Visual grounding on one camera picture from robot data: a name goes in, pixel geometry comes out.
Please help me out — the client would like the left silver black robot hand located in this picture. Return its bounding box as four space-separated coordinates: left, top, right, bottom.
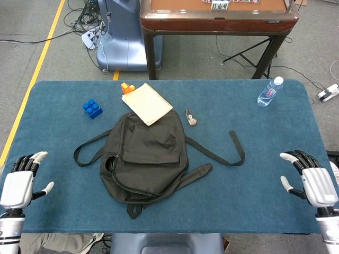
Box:
0 151 55 210

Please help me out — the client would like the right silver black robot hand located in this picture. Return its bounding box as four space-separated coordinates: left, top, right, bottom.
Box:
280 150 339 208

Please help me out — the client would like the black fabric backpack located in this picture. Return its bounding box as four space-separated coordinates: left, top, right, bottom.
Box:
73 110 246 220

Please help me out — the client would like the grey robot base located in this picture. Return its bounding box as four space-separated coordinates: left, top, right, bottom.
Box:
110 232 225 254

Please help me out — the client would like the blue felt table cloth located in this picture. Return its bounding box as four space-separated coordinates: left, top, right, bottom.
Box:
0 80 332 235

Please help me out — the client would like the clear plastic water bottle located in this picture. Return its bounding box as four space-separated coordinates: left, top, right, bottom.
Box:
256 76 284 107

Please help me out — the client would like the blue building block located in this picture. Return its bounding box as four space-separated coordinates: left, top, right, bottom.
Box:
82 99 104 120

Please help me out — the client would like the orange building block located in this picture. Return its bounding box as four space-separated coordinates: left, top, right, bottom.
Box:
120 83 136 95

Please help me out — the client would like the beige spiral notebook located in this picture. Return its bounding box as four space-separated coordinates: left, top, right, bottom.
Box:
121 83 174 126

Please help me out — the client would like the white power strip with plugs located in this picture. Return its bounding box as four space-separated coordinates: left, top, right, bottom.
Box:
81 25 106 50

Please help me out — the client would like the brown mahjong table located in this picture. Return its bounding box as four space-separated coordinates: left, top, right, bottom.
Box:
139 0 300 80

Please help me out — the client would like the standing mahjong tile row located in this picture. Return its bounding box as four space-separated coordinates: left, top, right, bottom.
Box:
211 0 230 11

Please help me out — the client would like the long black floor cable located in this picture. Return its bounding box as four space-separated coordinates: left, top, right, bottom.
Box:
216 35 323 92

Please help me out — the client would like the small metal keychain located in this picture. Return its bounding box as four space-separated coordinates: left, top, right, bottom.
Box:
185 108 198 125

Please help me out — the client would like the black cable tangle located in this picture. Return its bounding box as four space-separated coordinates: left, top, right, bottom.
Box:
63 0 109 51

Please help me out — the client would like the blue-grey machine pedestal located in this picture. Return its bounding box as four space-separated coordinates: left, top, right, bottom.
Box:
96 0 164 72

